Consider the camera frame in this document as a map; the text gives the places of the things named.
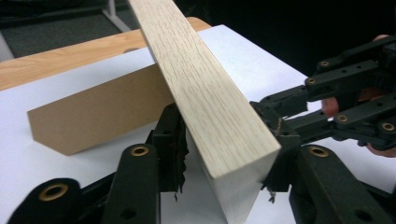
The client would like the white table sheet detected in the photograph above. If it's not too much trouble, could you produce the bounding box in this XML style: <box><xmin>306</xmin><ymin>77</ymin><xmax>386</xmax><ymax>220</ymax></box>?
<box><xmin>0</xmin><ymin>24</ymin><xmax>396</xmax><ymax>224</ymax></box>

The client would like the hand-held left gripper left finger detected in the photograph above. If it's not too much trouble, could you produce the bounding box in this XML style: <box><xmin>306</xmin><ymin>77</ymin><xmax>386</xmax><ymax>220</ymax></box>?
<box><xmin>102</xmin><ymin>103</ymin><xmax>190</xmax><ymax>224</ymax></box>

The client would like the white metal table frame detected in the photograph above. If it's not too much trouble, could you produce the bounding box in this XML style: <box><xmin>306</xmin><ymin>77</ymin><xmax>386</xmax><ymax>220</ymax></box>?
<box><xmin>0</xmin><ymin>0</ymin><xmax>133</xmax><ymax>63</ymax></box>

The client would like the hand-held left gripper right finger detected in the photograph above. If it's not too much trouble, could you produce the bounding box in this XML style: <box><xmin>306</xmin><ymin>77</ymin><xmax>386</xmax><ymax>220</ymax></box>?
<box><xmin>249</xmin><ymin>102</ymin><xmax>394</xmax><ymax>224</ymax></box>

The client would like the light wooden picture frame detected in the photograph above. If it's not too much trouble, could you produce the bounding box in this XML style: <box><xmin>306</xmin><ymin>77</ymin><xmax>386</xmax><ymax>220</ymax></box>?
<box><xmin>26</xmin><ymin>0</ymin><xmax>283</xmax><ymax>224</ymax></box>

